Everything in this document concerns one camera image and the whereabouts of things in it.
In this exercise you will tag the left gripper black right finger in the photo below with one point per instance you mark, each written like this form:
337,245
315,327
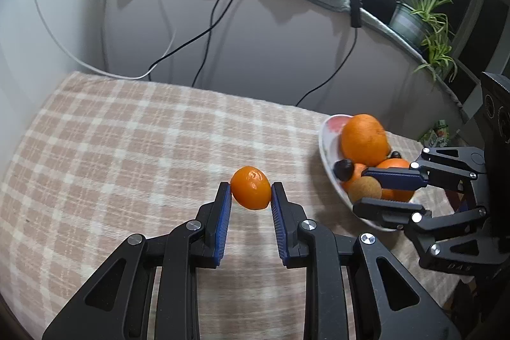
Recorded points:
354,278

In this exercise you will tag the large orange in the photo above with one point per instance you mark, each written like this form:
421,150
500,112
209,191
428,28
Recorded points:
395,192
363,140

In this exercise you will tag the checked beige tablecloth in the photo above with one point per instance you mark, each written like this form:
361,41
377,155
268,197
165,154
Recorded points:
104,159

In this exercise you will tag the potted spider plant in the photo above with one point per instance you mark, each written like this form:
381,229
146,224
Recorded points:
426,29

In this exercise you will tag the small brown fruit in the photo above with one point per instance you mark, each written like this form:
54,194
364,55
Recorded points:
364,187

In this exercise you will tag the mandarin with stem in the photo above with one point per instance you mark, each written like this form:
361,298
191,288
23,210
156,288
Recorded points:
358,168

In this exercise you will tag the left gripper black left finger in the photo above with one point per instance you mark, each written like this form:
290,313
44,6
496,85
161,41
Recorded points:
114,303

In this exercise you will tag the large orange front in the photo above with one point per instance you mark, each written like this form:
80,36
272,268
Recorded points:
395,192

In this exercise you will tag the small oval orange kumquat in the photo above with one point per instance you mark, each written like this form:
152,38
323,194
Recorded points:
251,188

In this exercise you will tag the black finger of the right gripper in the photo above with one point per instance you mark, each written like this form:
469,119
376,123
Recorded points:
394,214
446,168

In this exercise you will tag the dark plum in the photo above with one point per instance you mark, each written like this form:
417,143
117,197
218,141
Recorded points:
343,169
396,155

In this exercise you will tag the large orange rear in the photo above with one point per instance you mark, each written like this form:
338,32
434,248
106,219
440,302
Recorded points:
363,140

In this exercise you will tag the floral white plate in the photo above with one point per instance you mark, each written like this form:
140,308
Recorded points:
329,141

